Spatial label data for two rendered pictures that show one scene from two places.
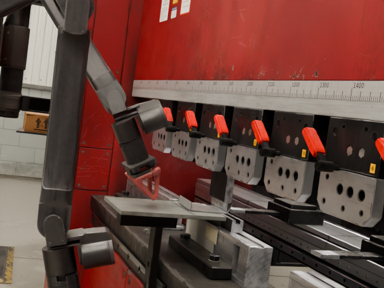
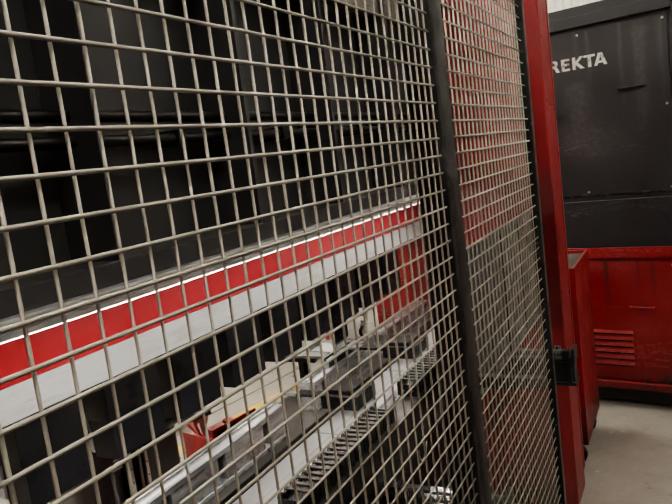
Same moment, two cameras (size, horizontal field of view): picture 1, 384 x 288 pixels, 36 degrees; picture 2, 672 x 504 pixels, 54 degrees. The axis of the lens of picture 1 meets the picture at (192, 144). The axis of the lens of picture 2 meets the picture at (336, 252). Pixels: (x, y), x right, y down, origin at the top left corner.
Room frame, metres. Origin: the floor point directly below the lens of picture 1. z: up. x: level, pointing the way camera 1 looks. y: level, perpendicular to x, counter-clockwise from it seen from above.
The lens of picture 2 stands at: (0.10, -1.78, 1.64)
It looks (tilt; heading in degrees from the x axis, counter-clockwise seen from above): 8 degrees down; 50
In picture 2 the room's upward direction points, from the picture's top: 7 degrees counter-clockwise
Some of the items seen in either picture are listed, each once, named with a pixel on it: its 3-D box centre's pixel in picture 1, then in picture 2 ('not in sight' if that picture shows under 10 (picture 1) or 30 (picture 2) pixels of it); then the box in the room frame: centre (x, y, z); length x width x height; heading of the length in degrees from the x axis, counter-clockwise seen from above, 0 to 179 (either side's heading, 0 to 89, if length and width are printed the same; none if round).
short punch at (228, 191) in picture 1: (221, 188); (338, 332); (1.51, -0.09, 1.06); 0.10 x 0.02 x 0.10; 21
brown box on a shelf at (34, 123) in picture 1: (41, 123); not in sight; (3.60, 0.93, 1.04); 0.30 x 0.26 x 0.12; 12
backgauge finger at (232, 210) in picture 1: (271, 209); (383, 345); (1.58, -0.23, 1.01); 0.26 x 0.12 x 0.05; 111
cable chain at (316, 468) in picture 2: not in sight; (343, 453); (0.94, -0.74, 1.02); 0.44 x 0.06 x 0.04; 21
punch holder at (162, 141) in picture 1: (173, 126); (382, 270); (1.91, 0.07, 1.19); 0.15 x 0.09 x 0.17; 21
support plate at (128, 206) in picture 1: (163, 208); (303, 348); (1.46, 0.05, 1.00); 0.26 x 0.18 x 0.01; 111
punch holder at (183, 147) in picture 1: (195, 131); (361, 281); (1.72, -0.01, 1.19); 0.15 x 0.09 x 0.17; 21
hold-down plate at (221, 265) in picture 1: (197, 255); not in sight; (1.46, -0.05, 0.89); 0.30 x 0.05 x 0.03; 21
